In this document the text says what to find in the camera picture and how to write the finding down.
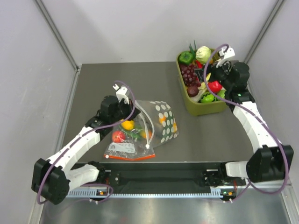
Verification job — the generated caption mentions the fake green lettuce head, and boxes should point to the fake green lettuce head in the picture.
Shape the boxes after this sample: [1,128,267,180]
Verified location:
[217,89,226,98]

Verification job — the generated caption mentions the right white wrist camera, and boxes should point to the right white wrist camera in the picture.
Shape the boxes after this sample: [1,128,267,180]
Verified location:
[216,47,235,68]

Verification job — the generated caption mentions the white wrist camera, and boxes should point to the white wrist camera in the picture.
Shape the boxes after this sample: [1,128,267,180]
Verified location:
[216,47,235,68]
[113,84,129,105]

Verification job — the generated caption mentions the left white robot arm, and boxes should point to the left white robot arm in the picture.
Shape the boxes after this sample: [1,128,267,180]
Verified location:
[31,95,140,205]

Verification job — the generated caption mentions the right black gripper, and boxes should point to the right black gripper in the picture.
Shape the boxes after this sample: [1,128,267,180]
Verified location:
[194,58,233,91]

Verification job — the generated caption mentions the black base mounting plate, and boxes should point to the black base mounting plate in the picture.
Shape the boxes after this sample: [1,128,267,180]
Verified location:
[66,161,246,194]

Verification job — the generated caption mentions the fake green bell pepper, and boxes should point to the fake green bell pepper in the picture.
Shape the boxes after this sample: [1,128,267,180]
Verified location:
[178,51,194,65]

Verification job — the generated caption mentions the fake purple grapes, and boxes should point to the fake purple grapes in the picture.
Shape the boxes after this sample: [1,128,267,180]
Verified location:
[179,63,201,87]

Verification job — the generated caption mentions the fake purple plum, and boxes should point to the fake purple plum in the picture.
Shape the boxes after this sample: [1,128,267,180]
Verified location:
[186,86,199,97]

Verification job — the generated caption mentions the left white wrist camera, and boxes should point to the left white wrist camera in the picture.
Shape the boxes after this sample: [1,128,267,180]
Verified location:
[113,84,129,105]

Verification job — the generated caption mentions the olive green plastic bin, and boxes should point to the olive green plastic bin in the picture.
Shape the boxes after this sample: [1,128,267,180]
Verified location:
[176,54,228,116]

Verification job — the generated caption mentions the fake orange mango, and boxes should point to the fake orange mango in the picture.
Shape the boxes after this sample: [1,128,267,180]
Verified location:
[139,129,152,139]

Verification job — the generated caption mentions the fake yellow lemon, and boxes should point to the fake yellow lemon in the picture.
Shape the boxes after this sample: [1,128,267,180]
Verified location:
[121,120,135,131]

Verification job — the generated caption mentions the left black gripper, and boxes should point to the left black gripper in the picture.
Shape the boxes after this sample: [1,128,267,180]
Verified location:
[110,97,140,123]

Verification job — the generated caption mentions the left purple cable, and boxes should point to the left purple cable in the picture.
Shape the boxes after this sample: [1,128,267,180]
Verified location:
[37,80,136,205]

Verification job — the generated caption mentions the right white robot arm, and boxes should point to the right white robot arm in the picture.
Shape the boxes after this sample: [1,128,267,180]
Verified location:
[203,61,294,185]

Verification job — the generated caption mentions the fake watermelon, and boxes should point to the fake watermelon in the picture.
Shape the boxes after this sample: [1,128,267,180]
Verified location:
[199,92,217,103]

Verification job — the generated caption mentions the white slotted cable duct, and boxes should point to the white slotted cable duct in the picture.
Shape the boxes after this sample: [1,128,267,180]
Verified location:
[66,187,236,199]

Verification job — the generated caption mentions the polka dot zip bag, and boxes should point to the polka dot zip bag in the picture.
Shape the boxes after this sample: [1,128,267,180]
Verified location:
[135,100,179,148]

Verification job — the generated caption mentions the clear bag orange zipper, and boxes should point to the clear bag orange zipper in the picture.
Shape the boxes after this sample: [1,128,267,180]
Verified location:
[104,117,156,161]

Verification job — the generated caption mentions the fake red radish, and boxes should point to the fake red radish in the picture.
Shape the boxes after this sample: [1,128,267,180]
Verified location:
[208,81,222,93]

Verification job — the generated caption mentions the fake red apple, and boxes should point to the fake red apple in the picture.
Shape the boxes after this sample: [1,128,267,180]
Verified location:
[112,130,126,143]

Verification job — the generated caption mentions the fake green cucumber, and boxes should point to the fake green cucumber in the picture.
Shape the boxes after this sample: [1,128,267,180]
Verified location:
[118,125,142,140]

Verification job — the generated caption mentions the fake pale green cabbage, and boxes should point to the fake pale green cabbage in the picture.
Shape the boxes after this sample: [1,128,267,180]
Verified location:
[195,46,212,65]

